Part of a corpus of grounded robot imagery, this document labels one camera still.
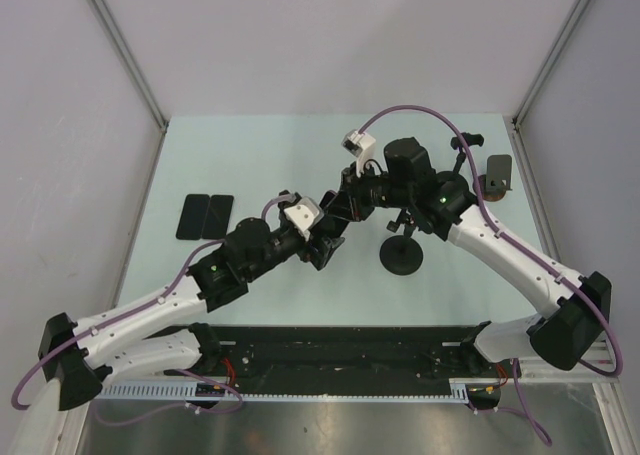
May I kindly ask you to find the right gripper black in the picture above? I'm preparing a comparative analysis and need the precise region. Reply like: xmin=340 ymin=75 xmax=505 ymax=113
xmin=324 ymin=160 xmax=414 ymax=222

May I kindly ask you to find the white smartphone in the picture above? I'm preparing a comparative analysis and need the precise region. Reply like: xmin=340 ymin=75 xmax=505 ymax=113
xmin=201 ymin=195 xmax=234 ymax=240

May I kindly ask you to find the black round-base phone stand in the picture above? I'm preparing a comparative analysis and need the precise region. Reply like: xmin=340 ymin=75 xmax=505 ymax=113
xmin=446 ymin=132 xmax=485 ymax=177

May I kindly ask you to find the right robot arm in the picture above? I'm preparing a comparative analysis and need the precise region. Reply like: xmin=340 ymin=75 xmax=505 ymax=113
xmin=322 ymin=131 xmax=611 ymax=376

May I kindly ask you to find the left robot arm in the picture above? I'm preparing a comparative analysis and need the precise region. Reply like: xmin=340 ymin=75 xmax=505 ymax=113
xmin=37 ymin=202 xmax=349 ymax=411

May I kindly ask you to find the wooden-base metal phone stand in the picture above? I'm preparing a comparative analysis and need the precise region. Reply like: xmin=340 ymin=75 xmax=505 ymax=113
xmin=480 ymin=154 xmax=512 ymax=202

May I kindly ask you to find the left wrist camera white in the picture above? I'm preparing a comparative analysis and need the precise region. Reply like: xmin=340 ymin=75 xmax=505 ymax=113
xmin=282 ymin=194 xmax=324 ymax=241

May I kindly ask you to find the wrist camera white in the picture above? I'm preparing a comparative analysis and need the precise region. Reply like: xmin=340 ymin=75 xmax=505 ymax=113
xmin=282 ymin=194 xmax=324 ymax=241
xmin=341 ymin=130 xmax=376 ymax=178

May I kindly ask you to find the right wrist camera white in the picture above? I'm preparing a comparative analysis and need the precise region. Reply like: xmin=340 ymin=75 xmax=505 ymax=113
xmin=341 ymin=130 xmax=376 ymax=178

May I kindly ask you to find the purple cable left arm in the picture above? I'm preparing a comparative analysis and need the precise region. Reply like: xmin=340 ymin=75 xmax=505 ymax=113
xmin=10 ymin=192 xmax=296 ymax=426

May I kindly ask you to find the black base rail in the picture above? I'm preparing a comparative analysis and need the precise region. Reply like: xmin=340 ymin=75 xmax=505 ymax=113
xmin=193 ymin=326 xmax=517 ymax=397

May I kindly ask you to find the white slotted cable duct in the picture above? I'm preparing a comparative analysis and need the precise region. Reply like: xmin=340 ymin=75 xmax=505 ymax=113
xmin=94 ymin=379 xmax=501 ymax=404

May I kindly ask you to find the aluminium corner post left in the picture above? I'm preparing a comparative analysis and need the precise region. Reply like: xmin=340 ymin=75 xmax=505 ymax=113
xmin=86 ymin=0 xmax=169 ymax=134

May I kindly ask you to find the aluminium corner post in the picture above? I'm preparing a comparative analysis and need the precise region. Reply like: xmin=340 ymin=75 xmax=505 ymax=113
xmin=86 ymin=0 xmax=169 ymax=134
xmin=511 ymin=0 xmax=595 ymax=130

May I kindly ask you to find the aluminium corner post right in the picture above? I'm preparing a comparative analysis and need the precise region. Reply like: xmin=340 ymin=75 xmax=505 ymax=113
xmin=511 ymin=0 xmax=595 ymax=130

